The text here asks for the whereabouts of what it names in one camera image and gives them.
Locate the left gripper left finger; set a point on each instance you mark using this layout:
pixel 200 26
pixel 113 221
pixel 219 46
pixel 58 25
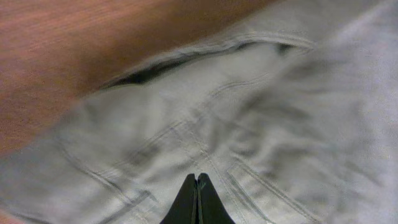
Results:
pixel 184 207

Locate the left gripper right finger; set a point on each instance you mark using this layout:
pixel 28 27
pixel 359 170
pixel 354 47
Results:
pixel 210 207

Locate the grey shorts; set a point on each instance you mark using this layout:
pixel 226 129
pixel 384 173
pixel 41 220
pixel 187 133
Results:
pixel 292 113

